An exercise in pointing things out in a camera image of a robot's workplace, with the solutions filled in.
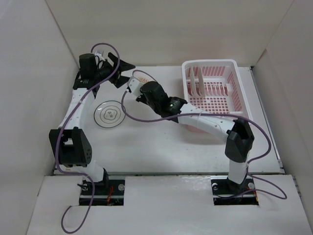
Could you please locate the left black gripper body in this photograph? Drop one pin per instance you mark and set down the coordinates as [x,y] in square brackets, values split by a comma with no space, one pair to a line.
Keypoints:
[102,73]

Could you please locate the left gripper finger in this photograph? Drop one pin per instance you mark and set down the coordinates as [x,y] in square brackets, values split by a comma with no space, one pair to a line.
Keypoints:
[123,66]
[119,80]

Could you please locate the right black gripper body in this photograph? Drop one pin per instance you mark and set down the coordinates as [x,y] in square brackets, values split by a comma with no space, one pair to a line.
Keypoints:
[143,99]

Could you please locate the partly hidden orange plate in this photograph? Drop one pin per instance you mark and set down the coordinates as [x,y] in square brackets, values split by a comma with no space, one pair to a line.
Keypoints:
[143,76]

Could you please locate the flower emblem plate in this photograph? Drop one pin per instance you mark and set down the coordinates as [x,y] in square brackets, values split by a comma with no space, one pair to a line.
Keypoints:
[109,114]

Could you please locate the orange sunburst plate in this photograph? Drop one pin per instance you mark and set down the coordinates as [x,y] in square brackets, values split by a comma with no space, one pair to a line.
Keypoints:
[192,82]

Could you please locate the green red rimmed plate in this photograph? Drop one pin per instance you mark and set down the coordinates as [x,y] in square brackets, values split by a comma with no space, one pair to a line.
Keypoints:
[201,82]

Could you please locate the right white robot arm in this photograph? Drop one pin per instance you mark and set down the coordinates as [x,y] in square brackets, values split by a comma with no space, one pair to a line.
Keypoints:
[235,133]

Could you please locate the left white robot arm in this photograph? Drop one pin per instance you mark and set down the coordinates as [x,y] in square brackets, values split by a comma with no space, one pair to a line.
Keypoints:
[71,147]

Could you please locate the pink white dish rack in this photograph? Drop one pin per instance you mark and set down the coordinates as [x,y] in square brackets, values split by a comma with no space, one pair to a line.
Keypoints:
[224,90]

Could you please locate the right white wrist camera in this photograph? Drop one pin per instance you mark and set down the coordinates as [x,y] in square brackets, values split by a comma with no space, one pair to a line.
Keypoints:
[134,86]

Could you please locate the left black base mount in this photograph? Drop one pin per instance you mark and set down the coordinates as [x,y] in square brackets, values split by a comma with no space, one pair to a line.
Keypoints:
[111,196]

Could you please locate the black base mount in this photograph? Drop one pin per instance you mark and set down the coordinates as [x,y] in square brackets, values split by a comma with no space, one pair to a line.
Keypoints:
[111,196]
[228,193]

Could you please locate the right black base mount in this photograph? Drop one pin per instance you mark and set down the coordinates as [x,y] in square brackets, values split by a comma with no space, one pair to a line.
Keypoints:
[228,193]

